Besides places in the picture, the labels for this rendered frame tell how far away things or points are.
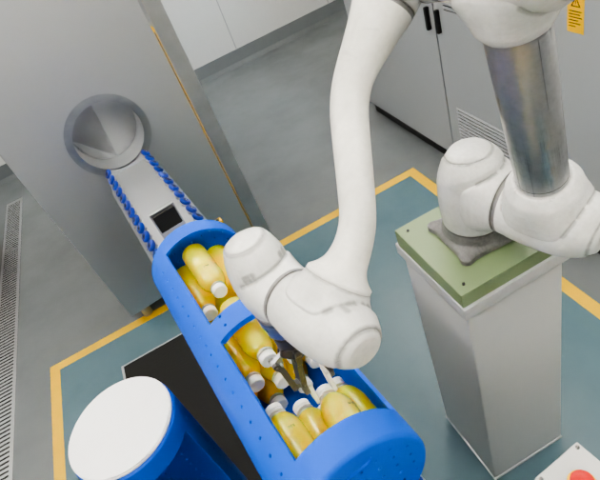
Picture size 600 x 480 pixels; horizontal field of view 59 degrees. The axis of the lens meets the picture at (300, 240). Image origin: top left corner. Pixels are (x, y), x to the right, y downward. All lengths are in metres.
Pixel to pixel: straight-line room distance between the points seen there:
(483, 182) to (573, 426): 1.30
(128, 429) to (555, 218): 1.08
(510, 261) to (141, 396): 0.98
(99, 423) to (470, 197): 1.06
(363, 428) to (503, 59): 0.63
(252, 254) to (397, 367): 1.76
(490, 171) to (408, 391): 1.38
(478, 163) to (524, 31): 0.47
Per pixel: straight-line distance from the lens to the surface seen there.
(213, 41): 5.99
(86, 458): 1.46
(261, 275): 0.81
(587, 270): 2.78
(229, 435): 2.39
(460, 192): 1.26
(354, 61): 0.85
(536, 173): 1.08
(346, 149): 0.79
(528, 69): 0.90
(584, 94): 2.36
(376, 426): 0.97
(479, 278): 1.35
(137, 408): 1.45
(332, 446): 0.94
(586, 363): 2.47
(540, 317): 1.61
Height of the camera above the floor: 2.05
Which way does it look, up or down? 39 degrees down
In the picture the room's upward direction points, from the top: 23 degrees counter-clockwise
